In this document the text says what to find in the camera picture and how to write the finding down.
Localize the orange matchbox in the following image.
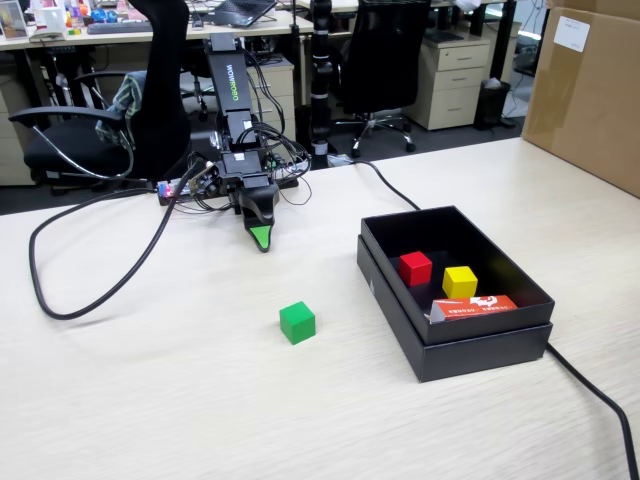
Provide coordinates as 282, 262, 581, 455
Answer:
423, 294, 520, 326

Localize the controller board with LEDs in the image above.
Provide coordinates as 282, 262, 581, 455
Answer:
156, 177, 196, 207

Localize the green wooden cube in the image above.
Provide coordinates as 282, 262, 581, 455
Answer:
278, 300, 317, 346

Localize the dark computer keyboard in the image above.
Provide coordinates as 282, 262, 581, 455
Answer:
86, 20, 154, 36

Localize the black high-back office chair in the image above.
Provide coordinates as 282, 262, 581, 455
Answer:
7, 0, 194, 197

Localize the black open box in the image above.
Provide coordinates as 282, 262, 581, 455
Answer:
355, 234, 554, 384

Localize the green striped shirt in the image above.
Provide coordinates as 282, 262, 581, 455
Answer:
94, 69, 149, 151

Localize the black laptop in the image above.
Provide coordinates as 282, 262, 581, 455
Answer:
201, 0, 279, 29

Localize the black cardboard box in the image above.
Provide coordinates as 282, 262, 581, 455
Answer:
359, 204, 557, 347

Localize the small wrist camera board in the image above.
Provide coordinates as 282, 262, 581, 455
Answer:
188, 159, 222, 198

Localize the desk with black legs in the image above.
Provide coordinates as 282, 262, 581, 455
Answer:
299, 0, 522, 84

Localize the red wooden cube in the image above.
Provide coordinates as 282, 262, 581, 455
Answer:
398, 250, 434, 288

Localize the beige office desk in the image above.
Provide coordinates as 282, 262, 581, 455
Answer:
0, 8, 315, 52

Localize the thin black wire bundle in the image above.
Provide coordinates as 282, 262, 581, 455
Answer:
187, 47, 314, 215

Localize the black mesh office chair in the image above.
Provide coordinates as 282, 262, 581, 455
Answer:
332, 0, 434, 159

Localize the beige drawer cabinet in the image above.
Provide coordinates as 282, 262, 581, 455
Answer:
0, 79, 37, 187
248, 56, 298, 144

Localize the black trash bin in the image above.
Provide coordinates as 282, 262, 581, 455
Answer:
473, 78, 513, 133

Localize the large brown cardboard box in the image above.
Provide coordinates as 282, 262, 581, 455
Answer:
520, 0, 640, 199

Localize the thin black stand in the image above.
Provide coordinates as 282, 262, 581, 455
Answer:
288, 0, 307, 147

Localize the thick black looped cable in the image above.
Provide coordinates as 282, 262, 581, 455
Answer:
28, 162, 207, 322

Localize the black pole with white bands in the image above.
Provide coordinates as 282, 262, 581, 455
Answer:
308, 0, 335, 169

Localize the yellow wooden cube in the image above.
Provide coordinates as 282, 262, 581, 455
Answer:
441, 265, 479, 300

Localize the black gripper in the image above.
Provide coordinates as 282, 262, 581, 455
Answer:
217, 149, 280, 254

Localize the framed picture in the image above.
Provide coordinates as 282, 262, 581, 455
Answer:
0, 0, 30, 41

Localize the long thick black cable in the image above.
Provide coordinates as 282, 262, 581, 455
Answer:
309, 158, 640, 480

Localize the beige three-drawer cabinet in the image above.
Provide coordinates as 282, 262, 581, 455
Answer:
403, 37, 494, 133

